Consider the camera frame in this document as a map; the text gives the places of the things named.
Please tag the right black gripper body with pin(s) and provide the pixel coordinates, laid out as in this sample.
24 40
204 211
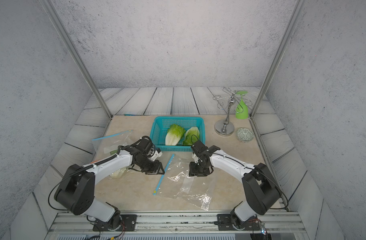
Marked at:
198 169

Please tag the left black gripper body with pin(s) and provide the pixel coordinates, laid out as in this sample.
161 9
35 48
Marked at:
148 165

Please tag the clear zipper bag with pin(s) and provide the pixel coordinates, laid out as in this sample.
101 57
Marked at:
108 146
177 184

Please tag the chinese cabbage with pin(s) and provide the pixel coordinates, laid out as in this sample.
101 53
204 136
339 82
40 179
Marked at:
191 136
174 135
118 174

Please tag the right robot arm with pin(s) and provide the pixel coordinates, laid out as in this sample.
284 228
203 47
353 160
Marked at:
260 189

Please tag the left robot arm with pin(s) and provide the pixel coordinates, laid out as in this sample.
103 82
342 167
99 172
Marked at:
76 191

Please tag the teal plastic basket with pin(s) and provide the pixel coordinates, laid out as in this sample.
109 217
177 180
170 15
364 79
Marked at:
162 124

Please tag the silver metal cup rack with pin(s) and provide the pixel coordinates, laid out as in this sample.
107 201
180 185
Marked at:
226 127

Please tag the green plastic goblet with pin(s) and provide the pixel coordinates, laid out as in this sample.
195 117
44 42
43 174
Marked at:
241 111

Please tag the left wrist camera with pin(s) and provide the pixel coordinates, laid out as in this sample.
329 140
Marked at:
157 153

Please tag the aluminium front rail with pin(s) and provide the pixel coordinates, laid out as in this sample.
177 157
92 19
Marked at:
183 225

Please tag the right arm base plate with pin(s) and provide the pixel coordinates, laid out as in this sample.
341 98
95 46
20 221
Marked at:
229 222

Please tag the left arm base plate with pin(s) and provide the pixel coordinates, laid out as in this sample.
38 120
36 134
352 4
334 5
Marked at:
118 223

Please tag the left aluminium frame post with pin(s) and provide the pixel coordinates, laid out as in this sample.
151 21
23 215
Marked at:
61 30

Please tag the aluminium frame post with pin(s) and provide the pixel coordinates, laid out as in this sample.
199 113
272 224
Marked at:
279 54
61 30

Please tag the right aluminium frame post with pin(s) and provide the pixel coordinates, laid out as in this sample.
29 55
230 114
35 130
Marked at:
279 54

